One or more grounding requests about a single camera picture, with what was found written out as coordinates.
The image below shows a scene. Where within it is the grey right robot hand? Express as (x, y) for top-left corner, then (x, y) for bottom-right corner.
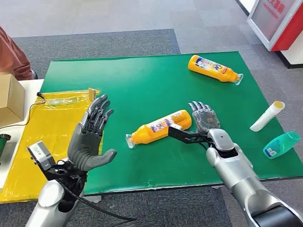
(188, 101), (221, 134)

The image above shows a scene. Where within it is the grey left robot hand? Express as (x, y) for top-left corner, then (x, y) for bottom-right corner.
(67, 94), (118, 172)

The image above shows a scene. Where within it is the orange bottle blue white label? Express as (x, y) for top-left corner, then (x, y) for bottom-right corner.
(125, 109), (192, 149)
(187, 54), (244, 86)

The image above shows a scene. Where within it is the teal plastic bottle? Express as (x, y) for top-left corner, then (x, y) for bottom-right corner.
(263, 131), (301, 160)

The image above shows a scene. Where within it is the yellow plastic bag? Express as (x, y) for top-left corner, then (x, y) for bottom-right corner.
(0, 88), (105, 204)

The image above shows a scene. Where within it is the white tube yellow cap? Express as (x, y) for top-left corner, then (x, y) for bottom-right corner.
(249, 101), (286, 132)

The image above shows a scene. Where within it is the green table mat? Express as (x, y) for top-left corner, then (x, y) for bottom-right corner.
(40, 51), (303, 195)

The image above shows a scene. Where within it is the dark green round object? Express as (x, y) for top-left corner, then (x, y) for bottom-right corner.
(0, 133), (11, 157)

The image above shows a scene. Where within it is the brown cardboard box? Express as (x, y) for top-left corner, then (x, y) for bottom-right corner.
(0, 73), (26, 128)

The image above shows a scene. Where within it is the person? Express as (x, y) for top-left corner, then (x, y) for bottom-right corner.
(0, 26), (39, 80)

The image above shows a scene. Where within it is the white platform black base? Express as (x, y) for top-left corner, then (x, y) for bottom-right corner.
(276, 29), (303, 69)

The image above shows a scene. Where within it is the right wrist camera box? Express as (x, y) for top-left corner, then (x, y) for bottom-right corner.
(168, 123), (209, 146)

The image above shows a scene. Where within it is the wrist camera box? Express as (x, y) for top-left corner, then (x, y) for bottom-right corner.
(168, 123), (209, 146)
(26, 140), (56, 171)

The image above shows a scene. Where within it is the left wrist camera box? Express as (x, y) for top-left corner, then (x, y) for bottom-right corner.
(26, 140), (56, 171)

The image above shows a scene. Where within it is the thin black table cable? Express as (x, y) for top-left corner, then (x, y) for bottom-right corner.
(0, 91), (46, 130)

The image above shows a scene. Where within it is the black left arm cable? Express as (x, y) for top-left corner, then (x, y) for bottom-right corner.
(55, 163), (138, 222)

